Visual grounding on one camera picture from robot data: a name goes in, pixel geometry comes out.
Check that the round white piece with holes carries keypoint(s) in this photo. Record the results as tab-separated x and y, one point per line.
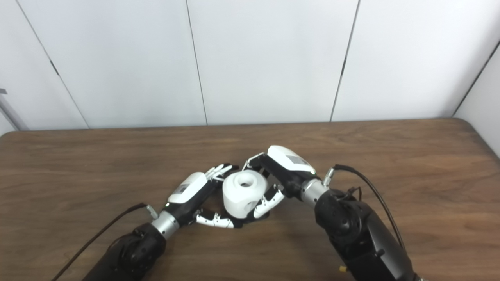
240	195

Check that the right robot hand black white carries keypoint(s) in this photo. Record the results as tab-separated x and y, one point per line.
289	168

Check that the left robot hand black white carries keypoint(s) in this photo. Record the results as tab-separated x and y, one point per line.
189	189

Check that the grey wall corner strip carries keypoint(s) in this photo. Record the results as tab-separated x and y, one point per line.
11	113

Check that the black flanged holder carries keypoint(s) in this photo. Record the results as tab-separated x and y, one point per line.
244	223

